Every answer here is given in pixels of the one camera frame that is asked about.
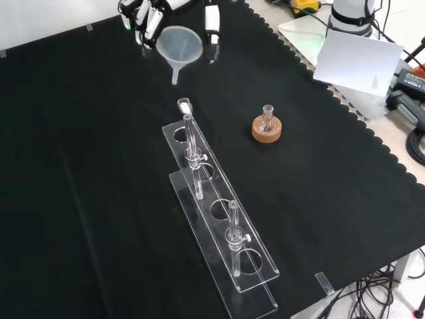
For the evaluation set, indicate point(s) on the clear plastic funnel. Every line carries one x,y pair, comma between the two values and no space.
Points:
179,43

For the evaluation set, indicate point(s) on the small glass round-bottom flask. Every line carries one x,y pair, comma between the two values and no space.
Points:
267,121

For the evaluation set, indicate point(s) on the clear acrylic funnel stand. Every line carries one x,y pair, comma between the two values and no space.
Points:
229,246

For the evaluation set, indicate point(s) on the black cloth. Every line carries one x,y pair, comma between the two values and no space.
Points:
99,166

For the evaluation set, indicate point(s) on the grey metal base plate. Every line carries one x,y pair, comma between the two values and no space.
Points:
299,33

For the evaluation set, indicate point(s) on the pale board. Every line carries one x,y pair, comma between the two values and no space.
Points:
358,63

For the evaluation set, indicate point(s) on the yellow stop button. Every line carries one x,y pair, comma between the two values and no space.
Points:
303,5

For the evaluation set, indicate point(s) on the small glass weighing funnel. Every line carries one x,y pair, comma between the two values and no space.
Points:
184,107

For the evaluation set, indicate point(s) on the grey table leg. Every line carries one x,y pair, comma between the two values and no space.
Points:
403,267

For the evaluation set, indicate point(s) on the black power adapter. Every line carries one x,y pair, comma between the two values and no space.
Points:
411,79

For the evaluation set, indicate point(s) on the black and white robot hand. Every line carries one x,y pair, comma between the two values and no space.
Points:
151,20

